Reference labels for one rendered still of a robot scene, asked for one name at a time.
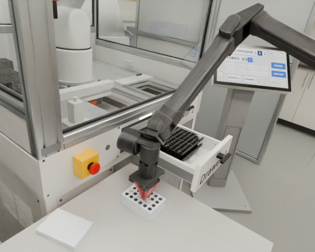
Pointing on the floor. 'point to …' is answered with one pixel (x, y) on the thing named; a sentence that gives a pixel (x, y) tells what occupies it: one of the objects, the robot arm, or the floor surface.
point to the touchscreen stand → (206, 197)
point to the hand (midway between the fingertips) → (144, 196)
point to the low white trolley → (143, 224)
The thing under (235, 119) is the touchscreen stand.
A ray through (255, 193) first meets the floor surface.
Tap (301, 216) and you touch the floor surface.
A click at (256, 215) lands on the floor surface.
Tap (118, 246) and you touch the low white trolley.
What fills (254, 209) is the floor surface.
